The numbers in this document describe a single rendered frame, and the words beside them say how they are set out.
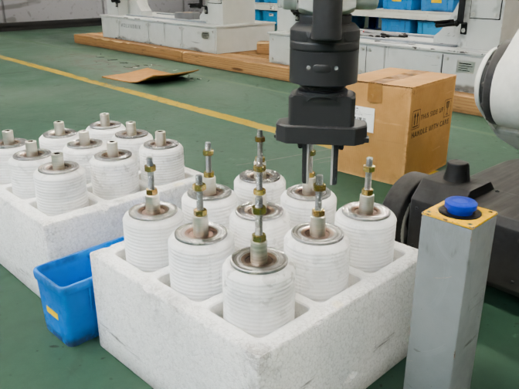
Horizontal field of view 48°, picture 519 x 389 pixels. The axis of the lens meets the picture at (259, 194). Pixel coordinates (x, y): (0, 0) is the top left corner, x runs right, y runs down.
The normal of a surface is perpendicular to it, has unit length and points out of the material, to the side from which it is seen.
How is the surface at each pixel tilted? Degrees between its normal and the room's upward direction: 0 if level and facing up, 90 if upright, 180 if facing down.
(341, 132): 90
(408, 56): 90
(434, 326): 90
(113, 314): 90
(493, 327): 0
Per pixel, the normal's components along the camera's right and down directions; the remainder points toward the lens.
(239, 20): 0.68, 0.26
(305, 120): -0.15, 0.35
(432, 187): -0.53, -0.48
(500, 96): -0.73, 0.37
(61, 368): 0.00, -0.93
